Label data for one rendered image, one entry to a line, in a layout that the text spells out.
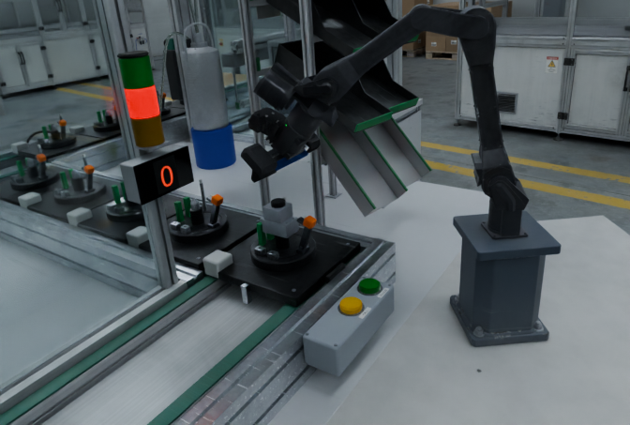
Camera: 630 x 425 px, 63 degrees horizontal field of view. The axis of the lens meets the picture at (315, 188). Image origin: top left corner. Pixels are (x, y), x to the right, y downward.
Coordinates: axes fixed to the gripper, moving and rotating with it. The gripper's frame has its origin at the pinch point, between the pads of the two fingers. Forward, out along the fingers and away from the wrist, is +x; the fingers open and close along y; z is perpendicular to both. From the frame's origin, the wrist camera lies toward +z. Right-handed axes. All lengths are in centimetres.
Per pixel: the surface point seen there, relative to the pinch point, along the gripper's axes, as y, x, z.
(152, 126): 19.7, -3.5, 14.7
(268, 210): 2.2, 7.0, -6.0
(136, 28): -578, 558, 567
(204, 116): -54, 59, 49
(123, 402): 41.7, 18.9, -17.0
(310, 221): 0.8, 1.6, -13.7
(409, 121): -169, 61, 8
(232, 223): -6.0, 28.0, 1.0
